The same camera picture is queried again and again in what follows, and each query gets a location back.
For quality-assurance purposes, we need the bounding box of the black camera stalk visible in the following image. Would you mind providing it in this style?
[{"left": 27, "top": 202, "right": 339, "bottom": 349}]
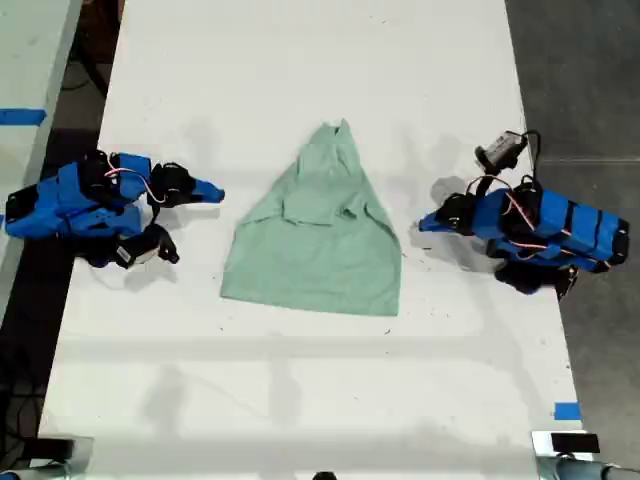
[
  {"left": 142, "top": 202, "right": 174, "bottom": 249},
  {"left": 472, "top": 167, "right": 502, "bottom": 202}
]

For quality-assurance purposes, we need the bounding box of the white metal bracket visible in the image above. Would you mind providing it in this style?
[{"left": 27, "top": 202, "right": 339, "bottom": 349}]
[{"left": 530, "top": 429, "right": 602, "bottom": 460}]

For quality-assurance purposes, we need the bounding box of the pale green T-shirt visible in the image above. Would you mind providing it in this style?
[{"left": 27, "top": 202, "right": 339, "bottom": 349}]
[{"left": 219, "top": 118, "right": 403, "bottom": 317}]

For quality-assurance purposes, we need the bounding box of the small black box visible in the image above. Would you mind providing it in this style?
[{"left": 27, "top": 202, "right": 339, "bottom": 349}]
[
  {"left": 550, "top": 433, "right": 601, "bottom": 454},
  {"left": 19, "top": 437, "right": 76, "bottom": 462}
]

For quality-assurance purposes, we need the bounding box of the black camera cable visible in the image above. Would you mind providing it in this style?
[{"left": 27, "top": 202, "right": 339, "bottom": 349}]
[{"left": 518, "top": 129, "right": 546, "bottom": 194}]

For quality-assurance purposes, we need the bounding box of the black camera box with label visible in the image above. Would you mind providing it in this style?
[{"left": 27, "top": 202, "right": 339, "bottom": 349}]
[{"left": 115, "top": 233, "right": 180, "bottom": 270}]

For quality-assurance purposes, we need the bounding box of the short blue tape strip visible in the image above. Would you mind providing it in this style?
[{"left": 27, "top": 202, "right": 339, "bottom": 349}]
[{"left": 553, "top": 401, "right": 583, "bottom": 422}]

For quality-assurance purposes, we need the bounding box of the grey metal pipe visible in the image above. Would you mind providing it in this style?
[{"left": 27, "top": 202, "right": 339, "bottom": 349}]
[
  {"left": 536, "top": 452, "right": 640, "bottom": 480},
  {"left": 0, "top": 462, "right": 72, "bottom": 480}
]

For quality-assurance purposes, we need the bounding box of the black and grey camera box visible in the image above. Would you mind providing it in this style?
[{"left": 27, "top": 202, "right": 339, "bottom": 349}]
[{"left": 474, "top": 130, "right": 529, "bottom": 172}]

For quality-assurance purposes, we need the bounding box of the white side table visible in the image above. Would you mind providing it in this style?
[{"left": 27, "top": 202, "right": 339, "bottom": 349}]
[{"left": 0, "top": 0, "right": 84, "bottom": 324}]

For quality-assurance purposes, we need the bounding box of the long blue tape strip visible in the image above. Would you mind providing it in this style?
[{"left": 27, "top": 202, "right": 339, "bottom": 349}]
[{"left": 0, "top": 108, "right": 48, "bottom": 127}]

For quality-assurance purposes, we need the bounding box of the grey metal bracket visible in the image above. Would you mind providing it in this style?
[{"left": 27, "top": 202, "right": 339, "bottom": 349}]
[{"left": 29, "top": 435, "right": 96, "bottom": 472}]

